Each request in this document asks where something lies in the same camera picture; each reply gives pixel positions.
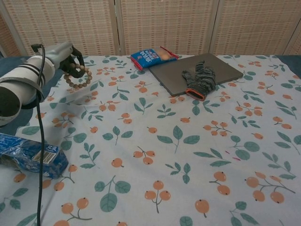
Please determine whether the blue plastic-wrapped packet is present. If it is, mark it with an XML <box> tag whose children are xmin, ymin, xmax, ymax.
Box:
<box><xmin>0</xmin><ymin>133</ymin><xmax>69</xmax><ymax>180</ymax></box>

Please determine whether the grey striped knit glove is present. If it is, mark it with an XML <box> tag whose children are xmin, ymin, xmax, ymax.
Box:
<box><xmin>181</xmin><ymin>60</ymin><xmax>216</xmax><ymax>101</ymax></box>

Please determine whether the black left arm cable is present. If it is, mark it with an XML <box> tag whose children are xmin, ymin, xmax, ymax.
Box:
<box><xmin>31</xmin><ymin>44</ymin><xmax>47</xmax><ymax>226</ymax></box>

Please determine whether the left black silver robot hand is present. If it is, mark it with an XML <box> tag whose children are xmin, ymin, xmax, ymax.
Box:
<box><xmin>44</xmin><ymin>41</ymin><xmax>86</xmax><ymax>79</ymax></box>

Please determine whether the wooden bead bracelet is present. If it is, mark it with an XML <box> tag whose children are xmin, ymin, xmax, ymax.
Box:
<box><xmin>63</xmin><ymin>65</ymin><xmax>93</xmax><ymax>90</ymax></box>

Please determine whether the bamboo folding screen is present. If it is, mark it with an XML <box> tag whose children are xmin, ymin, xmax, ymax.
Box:
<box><xmin>0</xmin><ymin>0</ymin><xmax>301</xmax><ymax>57</ymax></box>

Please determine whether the blue snack bag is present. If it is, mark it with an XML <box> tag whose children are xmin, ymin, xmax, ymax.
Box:
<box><xmin>130</xmin><ymin>46</ymin><xmax>179</xmax><ymax>71</ymax></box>

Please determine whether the grey closed laptop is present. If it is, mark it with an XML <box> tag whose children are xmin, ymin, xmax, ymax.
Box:
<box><xmin>149</xmin><ymin>53</ymin><xmax>244</xmax><ymax>97</ymax></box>

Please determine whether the floral printed tablecloth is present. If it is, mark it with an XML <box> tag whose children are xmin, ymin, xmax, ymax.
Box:
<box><xmin>0</xmin><ymin>54</ymin><xmax>301</xmax><ymax>226</ymax></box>

